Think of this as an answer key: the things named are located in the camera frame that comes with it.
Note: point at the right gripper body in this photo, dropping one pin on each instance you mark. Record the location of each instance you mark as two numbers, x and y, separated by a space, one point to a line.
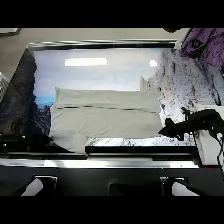
170 128

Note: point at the grey garment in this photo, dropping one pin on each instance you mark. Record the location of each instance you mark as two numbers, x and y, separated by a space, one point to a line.
106 118

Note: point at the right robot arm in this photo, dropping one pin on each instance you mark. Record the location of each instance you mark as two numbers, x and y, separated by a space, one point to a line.
206 121

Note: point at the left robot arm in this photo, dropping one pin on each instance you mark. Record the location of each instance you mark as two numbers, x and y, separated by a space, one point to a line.
36 186

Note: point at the purple garment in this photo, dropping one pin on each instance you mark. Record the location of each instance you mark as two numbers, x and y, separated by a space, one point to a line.
203 45

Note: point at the silver frame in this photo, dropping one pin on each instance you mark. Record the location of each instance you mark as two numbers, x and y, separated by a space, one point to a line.
100 164

